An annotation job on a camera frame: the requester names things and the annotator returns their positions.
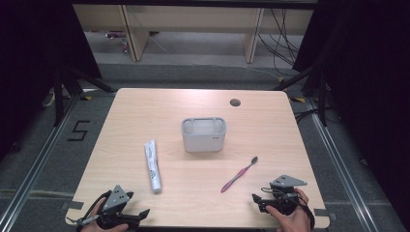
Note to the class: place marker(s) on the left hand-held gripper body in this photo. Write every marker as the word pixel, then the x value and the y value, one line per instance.
pixel 115 198

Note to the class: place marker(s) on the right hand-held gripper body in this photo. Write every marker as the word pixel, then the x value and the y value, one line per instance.
pixel 285 199

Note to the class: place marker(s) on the pink toothbrush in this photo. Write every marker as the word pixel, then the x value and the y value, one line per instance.
pixel 238 175

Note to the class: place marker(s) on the white toothpaste tube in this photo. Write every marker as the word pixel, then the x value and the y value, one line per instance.
pixel 152 167

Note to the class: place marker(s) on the white plastic holder cup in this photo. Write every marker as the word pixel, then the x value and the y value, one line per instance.
pixel 203 138

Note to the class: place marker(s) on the person's right hand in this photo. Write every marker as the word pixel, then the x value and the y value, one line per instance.
pixel 296 222

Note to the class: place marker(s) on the person's left hand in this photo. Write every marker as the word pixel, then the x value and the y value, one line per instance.
pixel 93 225

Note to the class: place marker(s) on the grey tape strip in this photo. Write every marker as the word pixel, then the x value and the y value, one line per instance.
pixel 321 212
pixel 73 205

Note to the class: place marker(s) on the black tape numeral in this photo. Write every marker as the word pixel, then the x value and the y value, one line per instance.
pixel 79 130

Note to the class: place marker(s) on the round grey table grommet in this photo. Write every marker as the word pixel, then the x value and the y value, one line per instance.
pixel 235 102

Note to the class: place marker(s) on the yellow black tape piece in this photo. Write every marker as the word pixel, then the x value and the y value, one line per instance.
pixel 298 100
pixel 86 98

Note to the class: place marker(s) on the black metal stand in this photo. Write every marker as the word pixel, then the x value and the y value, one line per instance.
pixel 322 96
pixel 58 96

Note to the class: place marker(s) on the black curtain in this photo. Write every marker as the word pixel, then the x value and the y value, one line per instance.
pixel 370 80
pixel 29 64

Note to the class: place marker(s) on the metal floor rail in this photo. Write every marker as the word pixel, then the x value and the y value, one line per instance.
pixel 35 167
pixel 341 174

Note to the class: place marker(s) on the light wooden desk frame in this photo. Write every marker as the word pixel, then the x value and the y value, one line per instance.
pixel 193 17

